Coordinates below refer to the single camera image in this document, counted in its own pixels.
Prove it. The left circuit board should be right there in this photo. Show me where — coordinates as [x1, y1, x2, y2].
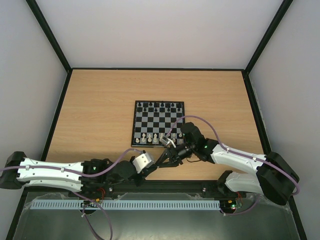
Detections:
[79, 200, 103, 209]

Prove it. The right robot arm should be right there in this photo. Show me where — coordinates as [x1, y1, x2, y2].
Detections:
[155, 122, 299, 206]

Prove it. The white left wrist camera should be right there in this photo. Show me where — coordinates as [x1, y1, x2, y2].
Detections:
[132, 151, 155, 174]

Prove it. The black and silver chessboard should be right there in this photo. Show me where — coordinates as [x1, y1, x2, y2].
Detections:
[131, 100, 185, 148]

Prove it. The grey slotted cable duct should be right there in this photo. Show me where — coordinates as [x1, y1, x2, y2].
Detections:
[30, 199, 221, 211]

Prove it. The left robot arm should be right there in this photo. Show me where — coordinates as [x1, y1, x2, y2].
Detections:
[0, 151, 158, 198]

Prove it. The black aluminium frame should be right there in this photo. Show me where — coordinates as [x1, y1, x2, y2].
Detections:
[6, 0, 308, 240]

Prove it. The green circuit board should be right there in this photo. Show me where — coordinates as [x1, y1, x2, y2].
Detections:
[231, 202, 243, 210]

